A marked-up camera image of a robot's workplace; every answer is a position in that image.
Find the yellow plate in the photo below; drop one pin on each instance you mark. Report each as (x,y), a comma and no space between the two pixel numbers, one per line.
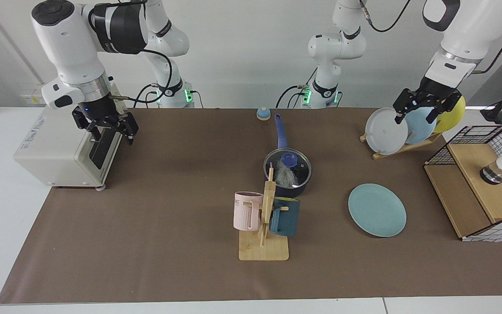
(453,120)

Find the pink ribbed cup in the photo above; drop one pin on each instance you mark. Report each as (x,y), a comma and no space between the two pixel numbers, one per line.
(244,213)

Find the wooden plate rack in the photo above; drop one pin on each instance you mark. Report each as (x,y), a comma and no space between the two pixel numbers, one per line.
(408,148)

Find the brown table cloth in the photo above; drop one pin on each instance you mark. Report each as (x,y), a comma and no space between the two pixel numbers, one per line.
(181,196)

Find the dark teal cup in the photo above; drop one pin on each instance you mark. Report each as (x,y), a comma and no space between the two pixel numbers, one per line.
(286,220)

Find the pale toaster oven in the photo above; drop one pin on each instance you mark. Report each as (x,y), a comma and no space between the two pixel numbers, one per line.
(50,148)

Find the white vermicelli bundle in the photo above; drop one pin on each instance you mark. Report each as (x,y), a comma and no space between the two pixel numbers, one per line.
(283,176)

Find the small blue round thing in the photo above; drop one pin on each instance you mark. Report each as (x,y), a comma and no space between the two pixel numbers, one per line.
(263,114)

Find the white wall socket strip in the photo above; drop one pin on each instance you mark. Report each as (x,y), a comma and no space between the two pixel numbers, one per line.
(33,98)

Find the glass lid with blue knob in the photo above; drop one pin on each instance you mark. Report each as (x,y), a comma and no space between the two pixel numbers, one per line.
(289,159)

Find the green plate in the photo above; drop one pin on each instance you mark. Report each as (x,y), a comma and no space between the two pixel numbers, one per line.
(377,210)

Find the wooden cup stand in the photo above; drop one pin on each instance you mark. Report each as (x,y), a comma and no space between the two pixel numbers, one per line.
(268,250)

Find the light blue plate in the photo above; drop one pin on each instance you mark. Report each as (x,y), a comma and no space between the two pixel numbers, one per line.
(421,128)

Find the white plate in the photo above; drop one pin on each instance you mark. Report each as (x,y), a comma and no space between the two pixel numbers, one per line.
(384,133)

